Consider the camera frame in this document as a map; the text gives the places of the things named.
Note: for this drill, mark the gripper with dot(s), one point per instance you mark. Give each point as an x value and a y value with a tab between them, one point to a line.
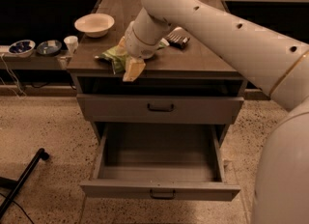
137	48

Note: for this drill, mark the green jalapeno chip bag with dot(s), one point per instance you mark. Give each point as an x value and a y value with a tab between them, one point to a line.
110	55

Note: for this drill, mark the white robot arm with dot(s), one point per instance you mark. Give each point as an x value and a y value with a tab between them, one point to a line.
277	64

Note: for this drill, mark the closed upper drawer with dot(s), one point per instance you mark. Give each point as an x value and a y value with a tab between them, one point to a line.
160	109

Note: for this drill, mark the grey drawer cabinet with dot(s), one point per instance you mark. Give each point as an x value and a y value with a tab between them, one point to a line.
193	72

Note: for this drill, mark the open lower drawer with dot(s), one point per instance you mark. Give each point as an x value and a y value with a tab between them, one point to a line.
160	162

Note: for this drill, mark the dark snack bar packet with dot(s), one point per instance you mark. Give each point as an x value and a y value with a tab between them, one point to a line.
177	40

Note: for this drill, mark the large white bowl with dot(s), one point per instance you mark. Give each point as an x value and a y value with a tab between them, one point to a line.
94	25

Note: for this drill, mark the white paper cup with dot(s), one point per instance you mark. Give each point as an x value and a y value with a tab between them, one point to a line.
72	43

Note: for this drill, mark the blue grey bowl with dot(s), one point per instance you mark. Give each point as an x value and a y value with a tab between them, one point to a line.
49	48

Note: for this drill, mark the blue patterned bowl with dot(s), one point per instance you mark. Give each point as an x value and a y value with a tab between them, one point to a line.
22	49

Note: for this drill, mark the low grey side shelf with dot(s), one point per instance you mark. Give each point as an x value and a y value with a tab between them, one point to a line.
35	62

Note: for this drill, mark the black chair leg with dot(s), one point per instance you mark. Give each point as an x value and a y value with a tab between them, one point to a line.
15	185

